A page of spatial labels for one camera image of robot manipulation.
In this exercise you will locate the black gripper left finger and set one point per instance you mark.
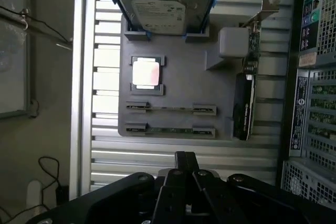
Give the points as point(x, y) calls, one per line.
point(123, 195)

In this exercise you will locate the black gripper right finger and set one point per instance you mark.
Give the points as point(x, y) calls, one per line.
point(236, 197)

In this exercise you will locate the green RAM stick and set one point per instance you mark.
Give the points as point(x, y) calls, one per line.
point(170, 108)
point(170, 130)

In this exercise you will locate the white cylindrical object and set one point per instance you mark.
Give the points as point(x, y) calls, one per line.
point(34, 195)

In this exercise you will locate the black graphics card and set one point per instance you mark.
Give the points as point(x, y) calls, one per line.
point(245, 103)

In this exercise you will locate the open PC case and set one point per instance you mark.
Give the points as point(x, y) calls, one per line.
point(312, 103)

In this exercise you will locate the CPU with silver lid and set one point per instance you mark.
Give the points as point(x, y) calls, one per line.
point(146, 73)

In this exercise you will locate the dark grey parts rack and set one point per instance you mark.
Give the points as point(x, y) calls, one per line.
point(183, 82)

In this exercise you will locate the light grey square block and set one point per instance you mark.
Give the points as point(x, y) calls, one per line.
point(233, 42)

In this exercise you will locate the grey framed panel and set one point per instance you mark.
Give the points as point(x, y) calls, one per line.
point(14, 72)

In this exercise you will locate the silver hard disk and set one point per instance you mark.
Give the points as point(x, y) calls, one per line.
point(162, 9)

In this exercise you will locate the aluminium frame rail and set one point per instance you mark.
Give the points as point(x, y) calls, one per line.
point(81, 77)

